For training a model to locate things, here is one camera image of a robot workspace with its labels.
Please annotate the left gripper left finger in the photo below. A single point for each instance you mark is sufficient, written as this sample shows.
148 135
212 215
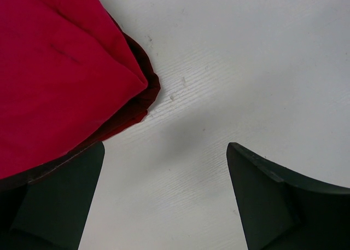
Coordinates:
46 207

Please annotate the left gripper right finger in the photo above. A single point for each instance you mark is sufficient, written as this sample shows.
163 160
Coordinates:
282 209

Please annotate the bright red t shirt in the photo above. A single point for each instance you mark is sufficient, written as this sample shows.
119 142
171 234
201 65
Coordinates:
66 69

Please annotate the dark red folded t shirt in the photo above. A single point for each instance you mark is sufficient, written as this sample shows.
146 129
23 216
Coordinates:
142 96

